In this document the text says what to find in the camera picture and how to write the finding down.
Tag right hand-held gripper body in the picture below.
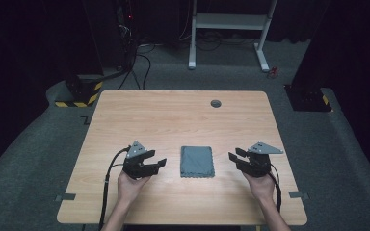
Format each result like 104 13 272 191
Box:
244 141 284 178

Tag right hand-held gripper black cable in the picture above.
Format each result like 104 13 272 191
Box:
268 163 283 214

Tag black floor cables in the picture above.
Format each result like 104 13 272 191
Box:
117 30 225 91

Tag grey cloth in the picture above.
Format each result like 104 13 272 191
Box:
179 145 216 179

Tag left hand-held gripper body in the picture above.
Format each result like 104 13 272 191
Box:
121 140 159 180

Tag left hand-held gripper black cable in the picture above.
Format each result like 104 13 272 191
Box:
97 145 133 231

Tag dark equipment rack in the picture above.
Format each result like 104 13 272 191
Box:
114 0 140 70

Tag hand-held gripper black cable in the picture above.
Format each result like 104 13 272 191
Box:
97 145 133 231
268 163 283 214

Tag person's left hand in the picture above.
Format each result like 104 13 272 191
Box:
117 169 152 204

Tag white metal stand frame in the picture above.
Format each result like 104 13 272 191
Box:
188 0 278 73

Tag person's right hand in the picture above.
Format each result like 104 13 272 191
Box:
242 170 277 202

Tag black yellow striped stand base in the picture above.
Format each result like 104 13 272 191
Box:
54 72 105 109

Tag grey tape strip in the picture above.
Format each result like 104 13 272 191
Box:
288 191 310 200
55 192 77 202

